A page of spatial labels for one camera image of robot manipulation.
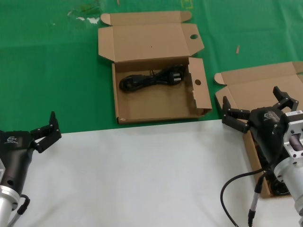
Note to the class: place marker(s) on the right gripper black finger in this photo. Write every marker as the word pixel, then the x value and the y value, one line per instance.
pixel 287 101
pixel 236 118

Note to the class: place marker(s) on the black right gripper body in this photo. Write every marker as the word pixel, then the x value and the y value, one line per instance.
pixel 267 127

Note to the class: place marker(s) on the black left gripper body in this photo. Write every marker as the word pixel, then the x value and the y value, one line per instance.
pixel 14 153

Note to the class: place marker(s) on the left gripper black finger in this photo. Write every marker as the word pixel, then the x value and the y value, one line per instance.
pixel 48 137

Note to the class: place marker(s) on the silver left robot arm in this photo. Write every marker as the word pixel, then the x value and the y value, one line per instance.
pixel 6 203

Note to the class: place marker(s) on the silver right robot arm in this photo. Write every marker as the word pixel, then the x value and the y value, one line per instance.
pixel 291 179

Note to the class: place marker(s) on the open cardboard box round holes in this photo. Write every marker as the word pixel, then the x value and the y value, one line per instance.
pixel 151 104

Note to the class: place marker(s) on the green table mat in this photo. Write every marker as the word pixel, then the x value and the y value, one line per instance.
pixel 47 71

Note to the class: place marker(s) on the white paper scrap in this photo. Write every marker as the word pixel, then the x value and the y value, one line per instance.
pixel 94 20
pixel 80 18

